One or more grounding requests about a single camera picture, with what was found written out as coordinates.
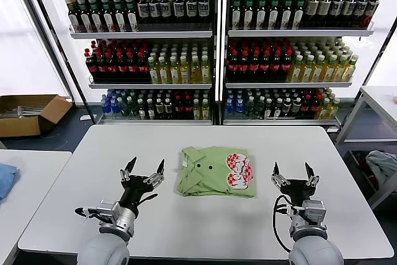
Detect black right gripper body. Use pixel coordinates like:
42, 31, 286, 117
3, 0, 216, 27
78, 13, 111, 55
278, 179, 315, 205

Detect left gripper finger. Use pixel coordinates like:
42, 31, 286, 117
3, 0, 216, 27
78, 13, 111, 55
120, 156, 138, 183
145, 158, 166, 187

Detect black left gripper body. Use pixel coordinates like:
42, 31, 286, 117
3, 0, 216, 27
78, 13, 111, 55
119, 174, 158, 213

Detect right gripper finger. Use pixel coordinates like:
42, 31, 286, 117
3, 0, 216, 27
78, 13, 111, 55
270, 161, 291, 188
305, 161, 320, 187

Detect light green polo shirt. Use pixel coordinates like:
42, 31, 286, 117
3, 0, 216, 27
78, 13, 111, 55
176, 145, 257, 199

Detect dark grey storage crate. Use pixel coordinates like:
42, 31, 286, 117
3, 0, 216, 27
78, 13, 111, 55
343, 149, 381, 199

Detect red cloth item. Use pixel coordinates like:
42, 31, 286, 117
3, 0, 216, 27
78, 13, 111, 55
353, 151, 380, 191

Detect small dark green bottle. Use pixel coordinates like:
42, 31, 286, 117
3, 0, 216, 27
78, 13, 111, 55
244, 96, 256, 117
127, 97, 139, 119
119, 97, 130, 118
254, 96, 265, 118

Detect small dark bottle beige label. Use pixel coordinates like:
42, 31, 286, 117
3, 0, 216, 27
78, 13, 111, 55
282, 97, 293, 119
154, 98, 165, 120
163, 98, 174, 120
291, 97, 302, 119

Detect grey white crumpled cloth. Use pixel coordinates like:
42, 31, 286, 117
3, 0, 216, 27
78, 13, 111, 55
365, 150, 397, 186

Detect small cola bottle red cap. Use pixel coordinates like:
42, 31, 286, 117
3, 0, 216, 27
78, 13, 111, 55
310, 96, 321, 119
183, 96, 194, 120
301, 96, 311, 119
173, 96, 184, 120

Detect white side table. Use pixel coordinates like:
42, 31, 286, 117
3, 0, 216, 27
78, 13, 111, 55
0, 149, 73, 265

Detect yellow tea bottle white cap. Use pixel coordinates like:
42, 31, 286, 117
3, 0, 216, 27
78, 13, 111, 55
333, 55, 349, 83
288, 55, 304, 83
189, 55, 202, 84
322, 55, 338, 83
158, 56, 170, 84
179, 56, 191, 84
147, 56, 160, 84
200, 55, 213, 84
342, 55, 359, 83
300, 55, 314, 83
311, 55, 326, 83
169, 56, 181, 84

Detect brown cardboard box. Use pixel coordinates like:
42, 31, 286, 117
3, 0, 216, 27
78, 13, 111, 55
0, 94, 74, 139

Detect clear plastic wrapped packs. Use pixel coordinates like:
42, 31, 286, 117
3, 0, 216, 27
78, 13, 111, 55
0, 105, 43, 120

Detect blue folded cloth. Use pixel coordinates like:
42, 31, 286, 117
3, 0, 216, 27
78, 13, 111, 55
0, 162, 20, 202

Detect grey metal shelf unit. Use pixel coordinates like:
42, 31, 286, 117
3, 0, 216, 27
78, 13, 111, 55
218, 0, 375, 128
48, 0, 218, 126

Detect dark tea bottle green band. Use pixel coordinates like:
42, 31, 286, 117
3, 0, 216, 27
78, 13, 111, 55
88, 0, 102, 33
281, 0, 295, 30
243, 0, 256, 30
100, 0, 114, 33
77, 0, 91, 33
124, 0, 139, 32
293, 0, 307, 30
230, 0, 244, 30
268, 0, 282, 30
112, 0, 126, 32
255, 0, 269, 30

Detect dark bottle white square label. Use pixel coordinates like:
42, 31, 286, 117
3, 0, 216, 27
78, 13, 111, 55
148, 0, 161, 24
342, 0, 357, 29
159, 0, 172, 24
197, 0, 210, 24
330, 0, 344, 29
136, 0, 150, 24
172, 0, 185, 24
354, 0, 369, 29
185, 0, 197, 24

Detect dark tea bottle reddish band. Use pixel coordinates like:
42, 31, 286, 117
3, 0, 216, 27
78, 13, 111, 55
66, 0, 80, 33

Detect dark bottle reddish brown label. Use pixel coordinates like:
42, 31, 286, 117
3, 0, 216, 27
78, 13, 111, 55
365, 0, 380, 29

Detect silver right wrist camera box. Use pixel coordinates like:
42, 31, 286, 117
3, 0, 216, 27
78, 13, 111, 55
302, 199, 327, 224

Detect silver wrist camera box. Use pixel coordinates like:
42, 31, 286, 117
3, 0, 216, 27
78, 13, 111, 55
302, 199, 327, 224
96, 199, 120, 224

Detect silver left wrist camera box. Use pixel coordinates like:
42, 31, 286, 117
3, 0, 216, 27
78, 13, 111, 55
96, 199, 120, 224

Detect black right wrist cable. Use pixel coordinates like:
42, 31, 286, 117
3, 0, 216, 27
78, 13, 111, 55
272, 195, 295, 253

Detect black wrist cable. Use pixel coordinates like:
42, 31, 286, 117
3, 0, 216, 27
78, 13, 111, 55
74, 205, 100, 221
272, 195, 295, 253

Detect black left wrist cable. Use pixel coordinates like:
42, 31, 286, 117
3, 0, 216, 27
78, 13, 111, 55
74, 205, 100, 221

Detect grey metal frame table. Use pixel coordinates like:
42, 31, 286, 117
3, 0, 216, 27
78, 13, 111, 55
334, 86, 397, 146

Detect black slanted window frame bar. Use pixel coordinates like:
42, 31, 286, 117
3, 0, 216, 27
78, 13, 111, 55
21, 0, 97, 125
359, 13, 397, 88

